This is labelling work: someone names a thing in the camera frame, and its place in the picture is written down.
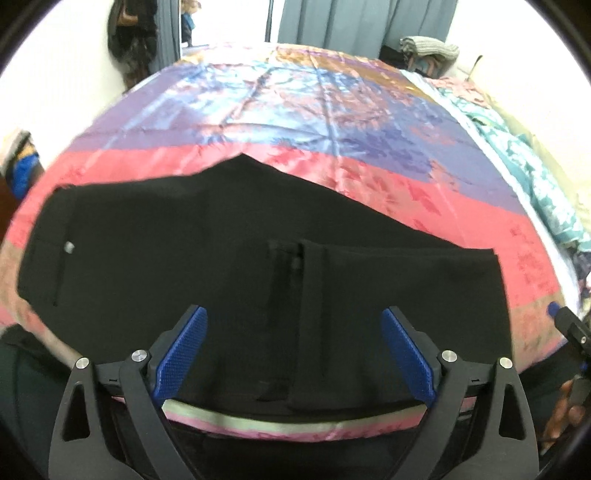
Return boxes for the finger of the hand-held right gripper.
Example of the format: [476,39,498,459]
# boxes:
[546,302,591,360]

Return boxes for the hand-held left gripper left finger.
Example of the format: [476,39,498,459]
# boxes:
[48,305,208,480]

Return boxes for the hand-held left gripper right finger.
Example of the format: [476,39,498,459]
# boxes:
[381,305,539,480]

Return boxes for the black pants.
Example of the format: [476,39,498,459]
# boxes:
[16,154,514,415]

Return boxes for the person's right hand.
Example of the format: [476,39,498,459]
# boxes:
[544,378,587,449]

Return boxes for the bed with striped sheet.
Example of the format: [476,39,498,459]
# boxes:
[0,42,591,445]

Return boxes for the beige padded headboard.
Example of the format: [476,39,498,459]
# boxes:
[496,104,588,217]

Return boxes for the person's legs in dark trousers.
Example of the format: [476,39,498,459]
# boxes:
[0,325,571,480]

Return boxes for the teal floral quilt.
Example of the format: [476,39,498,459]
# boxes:
[442,87,591,253]

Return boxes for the pile of mixed clothes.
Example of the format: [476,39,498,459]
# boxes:
[0,129,45,200]

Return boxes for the pink floral cloth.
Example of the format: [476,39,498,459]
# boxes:
[425,76,486,100]

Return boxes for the colourful striped satin blanket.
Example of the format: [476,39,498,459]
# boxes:
[0,42,571,444]

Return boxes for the grey folded blanket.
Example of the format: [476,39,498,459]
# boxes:
[399,35,461,61]

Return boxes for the dark hanging coats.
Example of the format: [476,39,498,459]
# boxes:
[107,0,160,89]

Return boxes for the narrow blue curtain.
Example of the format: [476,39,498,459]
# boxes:
[154,0,184,75]

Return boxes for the yellow and blue laundry heap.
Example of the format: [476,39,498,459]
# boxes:
[181,0,203,48]

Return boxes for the wide blue curtain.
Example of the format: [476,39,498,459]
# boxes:
[277,0,458,59]

